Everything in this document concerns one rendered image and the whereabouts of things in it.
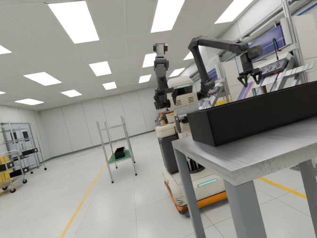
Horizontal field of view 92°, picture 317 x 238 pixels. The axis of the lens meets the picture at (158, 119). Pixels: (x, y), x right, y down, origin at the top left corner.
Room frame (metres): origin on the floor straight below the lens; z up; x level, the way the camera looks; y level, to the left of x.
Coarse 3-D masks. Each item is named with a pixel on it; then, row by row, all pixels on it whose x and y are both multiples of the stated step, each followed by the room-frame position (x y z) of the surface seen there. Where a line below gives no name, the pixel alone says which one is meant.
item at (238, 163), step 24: (312, 120) 0.47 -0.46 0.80; (192, 144) 0.54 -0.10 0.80; (240, 144) 0.41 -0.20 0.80; (264, 144) 0.37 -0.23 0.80; (288, 144) 0.33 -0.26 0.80; (312, 144) 0.31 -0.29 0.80; (216, 168) 0.33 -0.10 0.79; (240, 168) 0.28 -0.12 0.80; (264, 168) 0.29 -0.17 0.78; (312, 168) 0.79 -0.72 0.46; (192, 192) 0.68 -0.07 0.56; (240, 192) 0.28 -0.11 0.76; (312, 192) 0.79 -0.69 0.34; (192, 216) 0.68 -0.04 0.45; (240, 216) 0.28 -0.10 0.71; (312, 216) 0.82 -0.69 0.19
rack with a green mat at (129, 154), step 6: (114, 126) 2.66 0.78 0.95; (126, 132) 3.54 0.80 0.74; (108, 138) 3.46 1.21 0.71; (126, 138) 2.69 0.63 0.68; (102, 144) 2.61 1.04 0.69; (126, 150) 3.45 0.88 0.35; (114, 156) 3.09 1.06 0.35; (126, 156) 2.80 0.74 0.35; (132, 156) 2.69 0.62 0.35; (108, 162) 2.66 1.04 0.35; (114, 162) 2.63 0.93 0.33; (132, 162) 2.69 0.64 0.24; (108, 168) 2.61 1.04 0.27
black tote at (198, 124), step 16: (256, 96) 0.66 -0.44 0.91; (272, 96) 0.48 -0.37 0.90; (288, 96) 0.49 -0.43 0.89; (304, 96) 0.50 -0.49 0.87; (192, 112) 0.55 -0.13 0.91; (208, 112) 0.45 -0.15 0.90; (224, 112) 0.45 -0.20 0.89; (240, 112) 0.46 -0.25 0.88; (256, 112) 0.47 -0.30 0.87; (272, 112) 0.48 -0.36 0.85; (288, 112) 0.49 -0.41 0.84; (304, 112) 0.50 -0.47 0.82; (192, 128) 0.59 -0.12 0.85; (208, 128) 0.46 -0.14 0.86; (224, 128) 0.45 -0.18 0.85; (240, 128) 0.46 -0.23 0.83; (256, 128) 0.47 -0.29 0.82; (272, 128) 0.48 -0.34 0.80; (208, 144) 0.49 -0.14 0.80
